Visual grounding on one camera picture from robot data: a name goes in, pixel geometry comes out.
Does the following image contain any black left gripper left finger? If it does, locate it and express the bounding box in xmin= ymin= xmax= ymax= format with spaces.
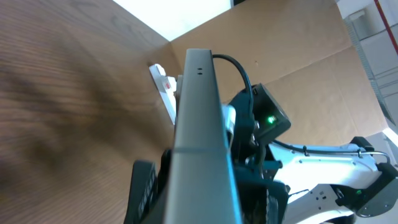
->
xmin=124 ymin=149 xmax=171 ymax=224

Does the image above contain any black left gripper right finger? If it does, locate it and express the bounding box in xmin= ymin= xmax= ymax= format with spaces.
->
xmin=234 ymin=167 xmax=289 ymax=224

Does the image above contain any silver Galaxy smartphone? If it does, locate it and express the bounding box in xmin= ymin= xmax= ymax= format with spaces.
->
xmin=163 ymin=49 xmax=243 ymax=224

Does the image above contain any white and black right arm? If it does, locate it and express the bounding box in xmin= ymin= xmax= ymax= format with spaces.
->
xmin=228 ymin=84 xmax=397 ymax=223

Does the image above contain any white power strip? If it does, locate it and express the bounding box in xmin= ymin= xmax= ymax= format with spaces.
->
xmin=149 ymin=63 xmax=177 ymax=124

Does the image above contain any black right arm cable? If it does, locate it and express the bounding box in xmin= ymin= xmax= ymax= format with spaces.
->
xmin=211 ymin=54 xmax=391 ymax=162

